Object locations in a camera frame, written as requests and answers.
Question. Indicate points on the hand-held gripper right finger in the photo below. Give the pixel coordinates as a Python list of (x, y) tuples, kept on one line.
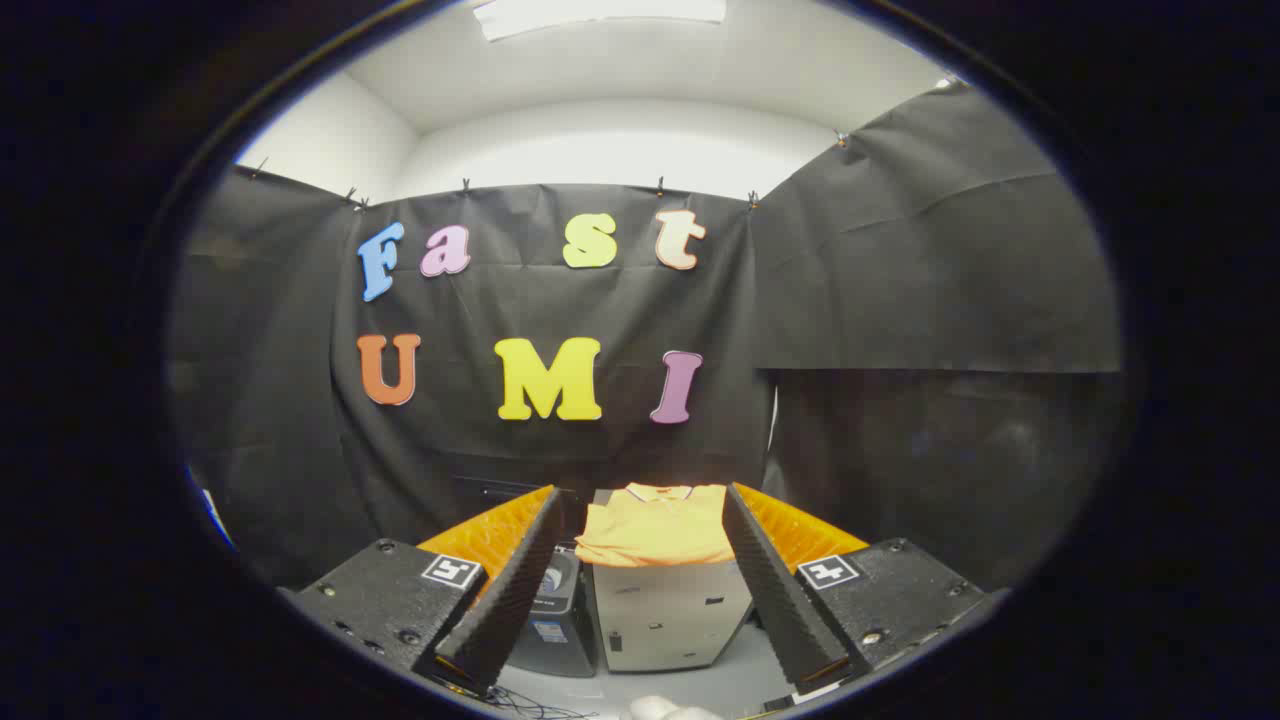
[(775, 590)]

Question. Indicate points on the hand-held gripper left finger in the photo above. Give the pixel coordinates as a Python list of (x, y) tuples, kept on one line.
[(505, 600)]

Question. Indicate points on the dark grey washing machine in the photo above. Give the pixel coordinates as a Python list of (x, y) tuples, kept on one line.
[(560, 620)]

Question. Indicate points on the orange polo shirt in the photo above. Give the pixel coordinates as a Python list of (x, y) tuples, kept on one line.
[(655, 525)]

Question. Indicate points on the light grey cabinet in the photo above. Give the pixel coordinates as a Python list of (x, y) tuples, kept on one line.
[(665, 615)]

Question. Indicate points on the black backdrop cloth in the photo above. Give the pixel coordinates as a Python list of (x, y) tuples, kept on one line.
[(560, 300)]

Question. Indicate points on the row of small black clips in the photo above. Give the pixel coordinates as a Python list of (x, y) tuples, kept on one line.
[(660, 187)]

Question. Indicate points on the ceiling light panel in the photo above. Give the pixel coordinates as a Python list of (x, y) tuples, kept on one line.
[(600, 12)]

